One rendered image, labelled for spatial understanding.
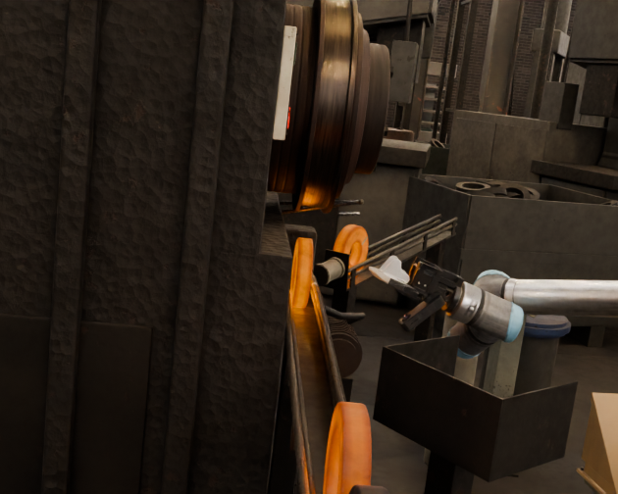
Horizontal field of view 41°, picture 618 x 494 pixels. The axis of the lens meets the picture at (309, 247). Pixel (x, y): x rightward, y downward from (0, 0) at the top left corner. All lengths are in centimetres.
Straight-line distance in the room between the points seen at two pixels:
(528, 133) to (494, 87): 496
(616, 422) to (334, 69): 143
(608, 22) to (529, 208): 172
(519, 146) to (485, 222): 196
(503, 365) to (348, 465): 181
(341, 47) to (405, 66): 262
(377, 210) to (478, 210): 75
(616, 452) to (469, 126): 415
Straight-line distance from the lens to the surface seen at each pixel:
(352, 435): 97
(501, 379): 274
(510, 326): 196
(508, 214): 404
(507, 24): 1081
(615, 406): 261
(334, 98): 161
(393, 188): 449
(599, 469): 258
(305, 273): 179
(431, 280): 189
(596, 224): 435
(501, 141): 604
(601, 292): 201
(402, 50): 426
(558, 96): 574
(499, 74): 1077
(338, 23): 168
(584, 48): 558
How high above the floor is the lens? 115
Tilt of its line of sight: 11 degrees down
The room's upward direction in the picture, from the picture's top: 7 degrees clockwise
